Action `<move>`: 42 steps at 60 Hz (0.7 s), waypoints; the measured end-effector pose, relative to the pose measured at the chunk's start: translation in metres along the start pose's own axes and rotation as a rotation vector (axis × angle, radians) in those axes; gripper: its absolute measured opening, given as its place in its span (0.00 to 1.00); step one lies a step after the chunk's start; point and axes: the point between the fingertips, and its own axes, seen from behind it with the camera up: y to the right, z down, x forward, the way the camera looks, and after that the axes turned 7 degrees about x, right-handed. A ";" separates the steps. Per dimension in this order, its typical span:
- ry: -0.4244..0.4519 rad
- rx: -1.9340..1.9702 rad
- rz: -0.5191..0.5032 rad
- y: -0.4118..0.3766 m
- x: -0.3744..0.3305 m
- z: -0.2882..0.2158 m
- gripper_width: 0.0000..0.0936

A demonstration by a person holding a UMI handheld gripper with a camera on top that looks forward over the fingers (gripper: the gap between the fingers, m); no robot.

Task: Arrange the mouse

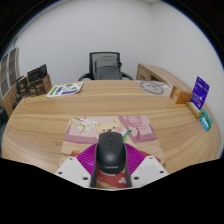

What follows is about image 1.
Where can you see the green packet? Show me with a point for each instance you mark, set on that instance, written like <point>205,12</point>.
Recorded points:
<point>208,117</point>

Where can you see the small orange box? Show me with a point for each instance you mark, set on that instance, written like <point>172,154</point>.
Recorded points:
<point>181,96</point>

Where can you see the black computer mouse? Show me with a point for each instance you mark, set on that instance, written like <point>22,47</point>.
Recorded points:
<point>111,151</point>

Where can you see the tall brown carton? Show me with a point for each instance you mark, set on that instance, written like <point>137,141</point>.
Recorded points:
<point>21,86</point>

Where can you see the wide brown carton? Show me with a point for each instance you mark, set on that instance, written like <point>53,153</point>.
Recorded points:
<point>41,87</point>

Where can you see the purple card package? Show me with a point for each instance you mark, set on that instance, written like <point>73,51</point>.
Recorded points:
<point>200,92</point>

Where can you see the round grey white disc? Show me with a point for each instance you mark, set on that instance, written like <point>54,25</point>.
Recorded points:
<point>151,88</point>

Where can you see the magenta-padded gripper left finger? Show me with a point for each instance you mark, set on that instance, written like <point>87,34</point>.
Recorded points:
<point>75,168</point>

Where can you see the wooden shelf unit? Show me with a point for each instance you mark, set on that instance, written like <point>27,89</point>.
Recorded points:
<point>8,73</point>

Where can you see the black mesh office chair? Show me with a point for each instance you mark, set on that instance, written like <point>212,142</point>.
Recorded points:
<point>106,68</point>

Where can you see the cartoon print mouse pad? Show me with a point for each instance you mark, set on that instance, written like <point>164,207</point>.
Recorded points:
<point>83,130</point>

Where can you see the blue packet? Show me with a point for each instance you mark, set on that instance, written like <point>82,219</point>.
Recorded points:
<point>204,124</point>

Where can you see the wooden side desk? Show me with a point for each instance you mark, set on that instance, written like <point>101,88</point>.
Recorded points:
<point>160,74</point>

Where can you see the white printed leaflet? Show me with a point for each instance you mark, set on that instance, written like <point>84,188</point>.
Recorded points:
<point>65,90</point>

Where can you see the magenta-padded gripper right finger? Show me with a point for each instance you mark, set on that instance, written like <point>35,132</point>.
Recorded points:
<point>143,168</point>

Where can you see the black open box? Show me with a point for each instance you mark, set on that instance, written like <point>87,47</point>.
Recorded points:
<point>36,72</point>

